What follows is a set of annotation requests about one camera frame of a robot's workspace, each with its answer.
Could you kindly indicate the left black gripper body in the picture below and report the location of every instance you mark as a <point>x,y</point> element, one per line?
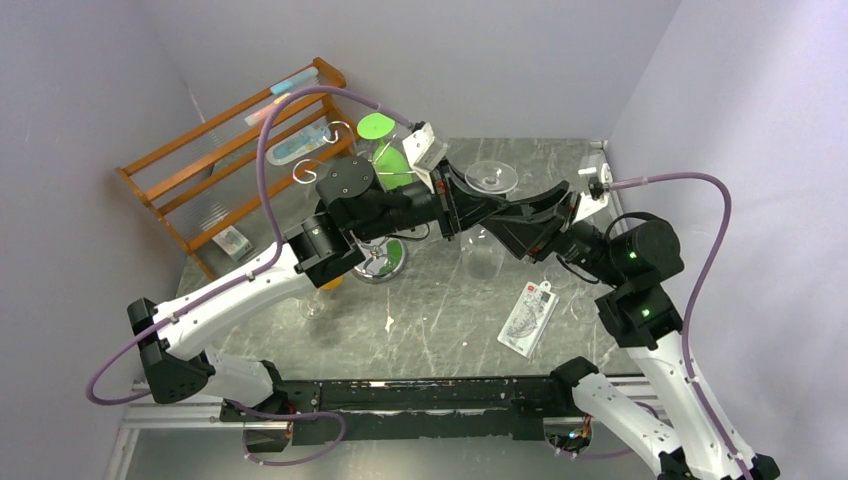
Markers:
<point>443,200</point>

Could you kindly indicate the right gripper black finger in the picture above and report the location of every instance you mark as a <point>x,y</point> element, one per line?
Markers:
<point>525,237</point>
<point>539,207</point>

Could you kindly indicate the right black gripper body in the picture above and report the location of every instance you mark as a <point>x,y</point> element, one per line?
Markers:
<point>563,220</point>

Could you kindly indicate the green plastic wine glass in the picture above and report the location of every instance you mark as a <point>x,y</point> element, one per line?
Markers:
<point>391,166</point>

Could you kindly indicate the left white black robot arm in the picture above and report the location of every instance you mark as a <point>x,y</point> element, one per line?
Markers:
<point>173,336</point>

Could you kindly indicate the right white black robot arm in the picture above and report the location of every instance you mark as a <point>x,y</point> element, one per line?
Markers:
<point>696,440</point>

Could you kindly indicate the chrome wine glass rack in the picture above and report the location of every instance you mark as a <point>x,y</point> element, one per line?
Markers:
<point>378,255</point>

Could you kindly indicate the orange plastic wine glass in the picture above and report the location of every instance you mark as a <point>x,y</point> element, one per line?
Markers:
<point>332,284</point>

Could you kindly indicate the wooden shelf rack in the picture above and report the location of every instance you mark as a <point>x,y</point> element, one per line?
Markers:
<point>203,181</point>

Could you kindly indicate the white packaged ruler card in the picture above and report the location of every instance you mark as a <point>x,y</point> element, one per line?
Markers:
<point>528,318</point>

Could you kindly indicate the clear glass far right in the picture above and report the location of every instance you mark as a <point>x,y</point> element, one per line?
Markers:
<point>574,290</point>

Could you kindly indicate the blue white packaged item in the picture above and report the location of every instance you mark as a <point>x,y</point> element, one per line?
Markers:
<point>298,145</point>

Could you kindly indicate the blue marker pen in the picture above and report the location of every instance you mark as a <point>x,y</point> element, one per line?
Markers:
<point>305,77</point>

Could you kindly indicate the pink yellow marker pen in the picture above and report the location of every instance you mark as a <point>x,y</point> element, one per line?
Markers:
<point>261,114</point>

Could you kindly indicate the small teal white box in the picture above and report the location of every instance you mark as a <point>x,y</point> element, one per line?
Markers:
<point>235,244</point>

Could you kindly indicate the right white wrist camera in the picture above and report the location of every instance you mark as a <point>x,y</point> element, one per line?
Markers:
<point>594,179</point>

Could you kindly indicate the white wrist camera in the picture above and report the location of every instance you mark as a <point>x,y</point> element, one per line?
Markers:
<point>594,179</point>
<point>424,148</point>

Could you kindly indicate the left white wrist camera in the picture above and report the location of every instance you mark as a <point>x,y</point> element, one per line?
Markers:
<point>424,148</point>

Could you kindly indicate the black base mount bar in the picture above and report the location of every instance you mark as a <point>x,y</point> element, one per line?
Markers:
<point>399,409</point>

